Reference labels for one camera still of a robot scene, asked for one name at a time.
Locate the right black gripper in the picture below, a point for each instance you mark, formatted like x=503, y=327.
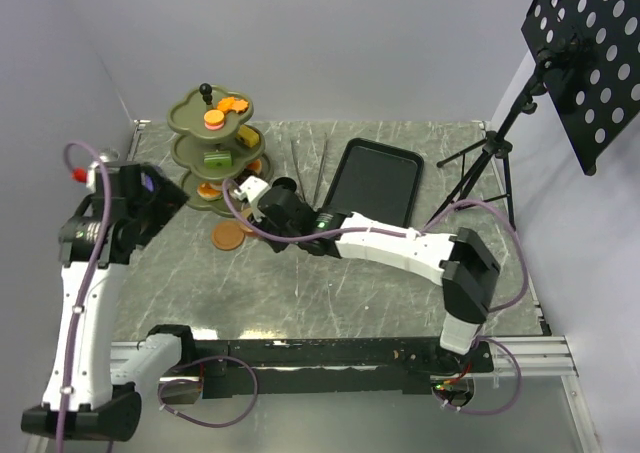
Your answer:
x=277, y=246

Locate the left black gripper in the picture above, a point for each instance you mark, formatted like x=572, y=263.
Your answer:
x=167, y=199

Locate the dark metal cup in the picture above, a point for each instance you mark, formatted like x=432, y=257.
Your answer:
x=286, y=183

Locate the metal tongs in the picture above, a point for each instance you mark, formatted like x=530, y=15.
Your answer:
x=309, y=158

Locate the copper cup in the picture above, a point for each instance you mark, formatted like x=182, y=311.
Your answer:
x=244, y=224

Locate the orange glazed donut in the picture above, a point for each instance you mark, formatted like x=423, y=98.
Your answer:
x=209, y=192

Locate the light wooden coaster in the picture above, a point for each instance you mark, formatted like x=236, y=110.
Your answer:
x=227, y=236

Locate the green layered cake slice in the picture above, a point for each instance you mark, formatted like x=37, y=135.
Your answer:
x=218, y=159

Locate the green three-tier serving stand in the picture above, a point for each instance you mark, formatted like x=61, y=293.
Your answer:
x=185, y=119

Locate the yellow layered cake slice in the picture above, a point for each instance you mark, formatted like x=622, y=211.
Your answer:
x=248, y=136

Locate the pink macaron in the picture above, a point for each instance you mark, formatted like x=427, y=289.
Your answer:
x=214, y=127

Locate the round orange cracker biscuit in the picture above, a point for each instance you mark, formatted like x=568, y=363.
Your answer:
x=214, y=116

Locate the orange flower cookie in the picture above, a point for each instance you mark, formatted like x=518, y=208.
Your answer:
x=240, y=105

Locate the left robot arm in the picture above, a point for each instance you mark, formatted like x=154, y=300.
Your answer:
x=89, y=397

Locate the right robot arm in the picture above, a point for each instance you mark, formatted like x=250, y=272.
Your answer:
x=459, y=263

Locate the black handheld microphone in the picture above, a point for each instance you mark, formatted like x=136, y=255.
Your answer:
x=109, y=155

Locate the black serving tray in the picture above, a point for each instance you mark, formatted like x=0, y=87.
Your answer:
x=376, y=180

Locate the black tripod stand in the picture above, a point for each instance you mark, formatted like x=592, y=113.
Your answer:
x=477, y=157

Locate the black perforated board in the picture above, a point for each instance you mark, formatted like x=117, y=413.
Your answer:
x=593, y=81

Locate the purple handled tool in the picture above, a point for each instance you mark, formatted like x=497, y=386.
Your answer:
x=148, y=182

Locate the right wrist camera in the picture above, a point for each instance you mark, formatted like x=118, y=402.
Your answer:
x=251, y=191

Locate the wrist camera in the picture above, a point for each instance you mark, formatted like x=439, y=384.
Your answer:
x=251, y=191
x=86, y=176

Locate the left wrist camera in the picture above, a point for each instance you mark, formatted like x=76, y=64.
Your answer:
x=86, y=176

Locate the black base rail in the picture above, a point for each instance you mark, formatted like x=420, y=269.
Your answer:
x=298, y=366

